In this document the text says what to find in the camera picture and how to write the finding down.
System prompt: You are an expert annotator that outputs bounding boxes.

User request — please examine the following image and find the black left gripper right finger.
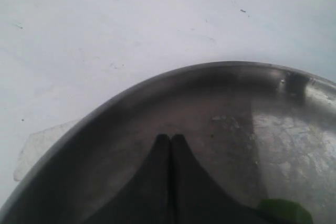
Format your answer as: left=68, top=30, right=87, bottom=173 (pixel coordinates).
left=171, top=134, right=265, bottom=223

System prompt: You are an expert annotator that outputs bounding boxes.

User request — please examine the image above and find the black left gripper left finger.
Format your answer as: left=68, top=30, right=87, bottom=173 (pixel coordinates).
left=83, top=134, right=170, bottom=224

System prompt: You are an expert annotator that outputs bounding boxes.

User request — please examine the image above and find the dark green object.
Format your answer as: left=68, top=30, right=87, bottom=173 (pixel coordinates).
left=257, top=199, right=313, bottom=224

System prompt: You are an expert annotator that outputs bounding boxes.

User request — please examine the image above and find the round steel plate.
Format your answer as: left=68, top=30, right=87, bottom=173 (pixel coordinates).
left=1, top=62, right=335, bottom=223

